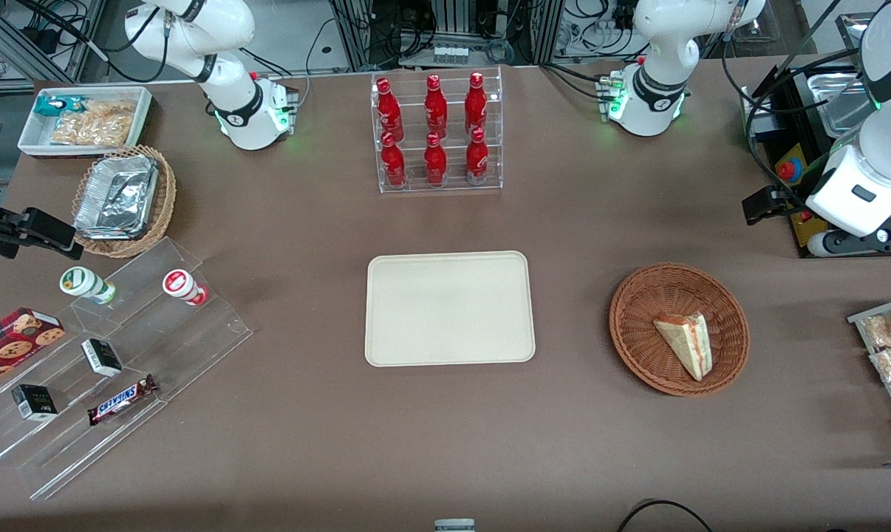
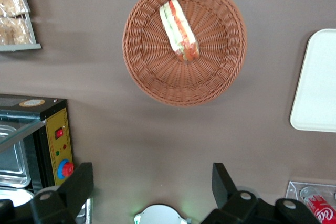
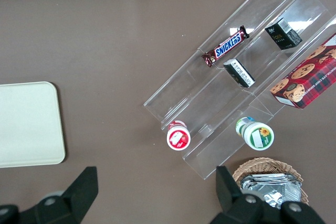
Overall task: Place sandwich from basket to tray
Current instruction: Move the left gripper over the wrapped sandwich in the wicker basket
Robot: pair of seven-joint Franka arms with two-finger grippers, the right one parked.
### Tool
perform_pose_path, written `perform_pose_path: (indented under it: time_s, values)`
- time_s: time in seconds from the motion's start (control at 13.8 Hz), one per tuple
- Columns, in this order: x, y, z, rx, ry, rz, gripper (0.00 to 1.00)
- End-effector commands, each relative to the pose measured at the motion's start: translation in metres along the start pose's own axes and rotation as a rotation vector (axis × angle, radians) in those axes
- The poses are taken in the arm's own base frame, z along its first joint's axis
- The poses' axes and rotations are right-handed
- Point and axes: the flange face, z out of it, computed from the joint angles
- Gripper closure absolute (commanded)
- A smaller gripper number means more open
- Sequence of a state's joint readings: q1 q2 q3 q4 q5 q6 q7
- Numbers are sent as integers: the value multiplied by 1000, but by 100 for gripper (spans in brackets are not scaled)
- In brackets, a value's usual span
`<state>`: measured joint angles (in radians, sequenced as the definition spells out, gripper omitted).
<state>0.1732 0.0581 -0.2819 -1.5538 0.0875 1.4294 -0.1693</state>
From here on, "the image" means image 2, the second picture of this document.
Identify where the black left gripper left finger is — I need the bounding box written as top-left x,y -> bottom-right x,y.
30,162 -> 95,224

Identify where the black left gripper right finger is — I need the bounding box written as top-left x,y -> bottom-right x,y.
202,163 -> 268,224

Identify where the round brown wicker basket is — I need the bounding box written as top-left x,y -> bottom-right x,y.
122,0 -> 248,108

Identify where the triangular sandwich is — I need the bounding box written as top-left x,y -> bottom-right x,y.
159,0 -> 200,64

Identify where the cream rectangular plastic tray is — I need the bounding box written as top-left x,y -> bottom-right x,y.
289,28 -> 336,133

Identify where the steel pan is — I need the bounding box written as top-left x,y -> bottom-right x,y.
0,125 -> 32,189

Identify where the clear acrylic bottle rack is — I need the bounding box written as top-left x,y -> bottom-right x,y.
285,180 -> 336,209

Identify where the red cola bottle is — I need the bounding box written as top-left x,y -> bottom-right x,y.
300,186 -> 336,224

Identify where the tray of snack bags right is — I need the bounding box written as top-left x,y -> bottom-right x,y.
0,0 -> 42,52

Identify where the black food warmer yellow panel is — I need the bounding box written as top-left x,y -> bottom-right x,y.
0,93 -> 76,224

